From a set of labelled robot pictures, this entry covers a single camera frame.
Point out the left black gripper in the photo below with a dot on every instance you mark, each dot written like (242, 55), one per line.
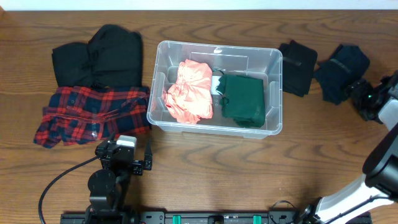
(130, 162)

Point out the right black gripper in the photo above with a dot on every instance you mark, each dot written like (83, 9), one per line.
(355, 89)

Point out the dark navy garment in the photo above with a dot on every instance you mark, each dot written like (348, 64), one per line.
(346, 65)

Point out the red navy plaid shirt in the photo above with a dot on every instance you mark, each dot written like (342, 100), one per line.
(79, 115)

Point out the coral pink garment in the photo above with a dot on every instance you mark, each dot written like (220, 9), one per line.
(189, 99)

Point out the black garment with tape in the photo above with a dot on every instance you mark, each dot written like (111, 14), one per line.
(297, 68)

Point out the large black garment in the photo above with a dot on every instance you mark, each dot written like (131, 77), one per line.
(112, 58)

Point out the dark green garment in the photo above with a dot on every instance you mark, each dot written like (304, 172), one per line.
(242, 100)

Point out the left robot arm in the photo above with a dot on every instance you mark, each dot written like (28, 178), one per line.
(108, 186)

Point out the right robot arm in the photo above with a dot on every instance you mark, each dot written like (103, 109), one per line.
(377, 185)

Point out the white label in bin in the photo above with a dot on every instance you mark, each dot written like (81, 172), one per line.
(215, 81)

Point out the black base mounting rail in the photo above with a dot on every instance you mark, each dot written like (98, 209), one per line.
(185, 218)

